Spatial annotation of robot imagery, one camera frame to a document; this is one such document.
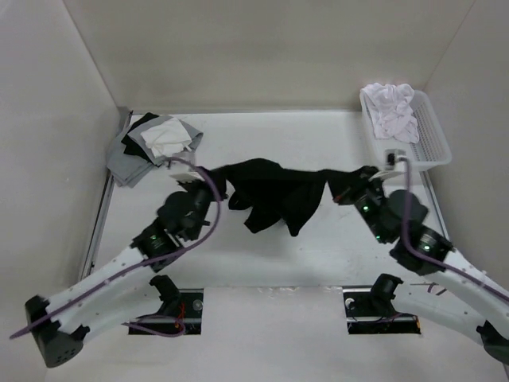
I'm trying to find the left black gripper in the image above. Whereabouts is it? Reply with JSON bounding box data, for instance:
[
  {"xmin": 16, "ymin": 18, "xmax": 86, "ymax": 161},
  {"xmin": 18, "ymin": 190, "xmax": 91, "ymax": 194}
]
[{"xmin": 179, "ymin": 166, "xmax": 229, "ymax": 241}]

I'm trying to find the grey folded tank top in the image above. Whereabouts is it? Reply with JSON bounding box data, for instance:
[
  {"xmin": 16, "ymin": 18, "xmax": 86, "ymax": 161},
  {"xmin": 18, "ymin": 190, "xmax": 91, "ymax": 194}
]
[{"xmin": 106, "ymin": 116, "xmax": 204, "ymax": 188}]

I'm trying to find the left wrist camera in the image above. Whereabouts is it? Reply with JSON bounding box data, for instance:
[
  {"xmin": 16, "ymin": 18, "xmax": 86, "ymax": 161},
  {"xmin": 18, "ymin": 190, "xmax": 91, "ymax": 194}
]
[{"xmin": 167, "ymin": 158, "xmax": 203, "ymax": 183}]

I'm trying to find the black tank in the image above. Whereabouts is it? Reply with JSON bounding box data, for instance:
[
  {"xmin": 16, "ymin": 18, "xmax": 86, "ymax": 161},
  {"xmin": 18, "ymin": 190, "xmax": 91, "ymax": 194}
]
[
  {"xmin": 208, "ymin": 158, "xmax": 379, "ymax": 237},
  {"xmin": 121, "ymin": 113, "xmax": 172, "ymax": 166}
]

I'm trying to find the white folded tank top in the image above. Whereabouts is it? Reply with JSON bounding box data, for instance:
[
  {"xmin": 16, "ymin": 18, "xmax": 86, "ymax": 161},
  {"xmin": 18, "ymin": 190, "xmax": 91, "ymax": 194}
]
[{"xmin": 141, "ymin": 119, "xmax": 192, "ymax": 158}]

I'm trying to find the white tank top in basket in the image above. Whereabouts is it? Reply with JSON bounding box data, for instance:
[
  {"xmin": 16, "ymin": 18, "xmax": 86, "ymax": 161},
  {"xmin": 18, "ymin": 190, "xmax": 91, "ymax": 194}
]
[{"xmin": 360, "ymin": 83, "xmax": 420, "ymax": 144}]

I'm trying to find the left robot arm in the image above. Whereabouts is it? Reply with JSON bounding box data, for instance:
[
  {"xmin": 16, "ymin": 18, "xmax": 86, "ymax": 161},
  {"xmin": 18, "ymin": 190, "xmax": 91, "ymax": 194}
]
[{"xmin": 25, "ymin": 183, "xmax": 215, "ymax": 368}]

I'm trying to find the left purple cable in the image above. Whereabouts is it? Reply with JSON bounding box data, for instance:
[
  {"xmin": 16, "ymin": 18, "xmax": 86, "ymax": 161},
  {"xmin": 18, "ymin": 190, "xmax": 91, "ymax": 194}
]
[{"xmin": 10, "ymin": 157, "xmax": 223, "ymax": 339}]

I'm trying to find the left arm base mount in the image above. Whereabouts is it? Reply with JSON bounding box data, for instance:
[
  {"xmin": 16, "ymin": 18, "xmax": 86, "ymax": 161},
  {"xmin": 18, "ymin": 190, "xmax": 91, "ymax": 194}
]
[{"xmin": 125, "ymin": 275, "xmax": 204, "ymax": 338}]

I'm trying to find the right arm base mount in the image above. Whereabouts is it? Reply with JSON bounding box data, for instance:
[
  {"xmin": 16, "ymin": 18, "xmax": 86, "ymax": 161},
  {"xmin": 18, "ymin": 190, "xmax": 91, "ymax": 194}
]
[{"xmin": 343, "ymin": 274, "xmax": 422, "ymax": 335}]

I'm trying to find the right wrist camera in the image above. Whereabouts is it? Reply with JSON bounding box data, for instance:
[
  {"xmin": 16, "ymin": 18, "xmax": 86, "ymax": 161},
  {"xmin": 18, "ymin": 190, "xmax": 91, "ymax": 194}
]
[{"xmin": 372, "ymin": 149, "xmax": 408, "ymax": 181}]

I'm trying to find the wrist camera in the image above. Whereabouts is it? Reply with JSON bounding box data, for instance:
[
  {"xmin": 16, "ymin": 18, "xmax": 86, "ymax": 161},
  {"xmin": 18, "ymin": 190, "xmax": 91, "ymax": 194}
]
[
  {"xmin": 167, "ymin": 158, "xmax": 203, "ymax": 183},
  {"xmin": 372, "ymin": 149, "xmax": 408, "ymax": 181}
]

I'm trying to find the black folded tank top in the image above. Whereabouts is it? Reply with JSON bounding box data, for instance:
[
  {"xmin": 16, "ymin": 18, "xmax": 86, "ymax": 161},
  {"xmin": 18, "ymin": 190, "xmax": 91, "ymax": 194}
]
[{"xmin": 121, "ymin": 113, "xmax": 172, "ymax": 166}]

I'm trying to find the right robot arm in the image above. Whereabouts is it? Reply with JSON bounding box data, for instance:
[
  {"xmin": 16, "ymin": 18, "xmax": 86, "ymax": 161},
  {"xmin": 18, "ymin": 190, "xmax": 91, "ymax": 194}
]
[{"xmin": 332, "ymin": 168, "xmax": 508, "ymax": 364}]

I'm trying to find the white plastic basket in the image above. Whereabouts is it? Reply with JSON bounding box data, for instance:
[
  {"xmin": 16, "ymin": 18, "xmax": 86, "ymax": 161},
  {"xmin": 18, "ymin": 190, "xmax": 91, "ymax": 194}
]
[{"xmin": 359, "ymin": 90, "xmax": 452, "ymax": 172}]

